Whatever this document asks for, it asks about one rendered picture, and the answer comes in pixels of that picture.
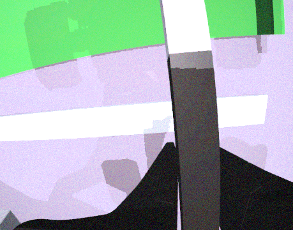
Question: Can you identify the green putting mat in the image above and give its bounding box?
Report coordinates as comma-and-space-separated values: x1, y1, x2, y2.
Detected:
0, 0, 258, 77

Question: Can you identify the white flat bar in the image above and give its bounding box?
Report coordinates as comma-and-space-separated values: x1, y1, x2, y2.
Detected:
0, 95, 268, 141

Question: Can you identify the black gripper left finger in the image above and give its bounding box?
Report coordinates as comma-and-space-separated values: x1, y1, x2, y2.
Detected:
14, 142, 179, 230

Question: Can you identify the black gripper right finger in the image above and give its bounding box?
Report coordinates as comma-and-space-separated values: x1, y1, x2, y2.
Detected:
220, 148, 293, 230

